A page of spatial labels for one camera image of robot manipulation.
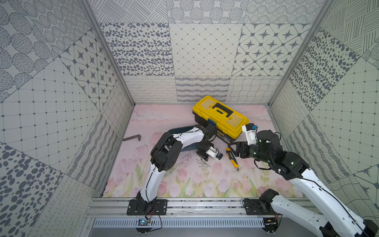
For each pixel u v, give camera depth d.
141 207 0.64
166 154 0.54
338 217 0.39
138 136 1.01
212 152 0.82
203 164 0.90
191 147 0.95
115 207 0.75
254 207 0.75
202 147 0.83
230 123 0.88
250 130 0.60
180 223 0.70
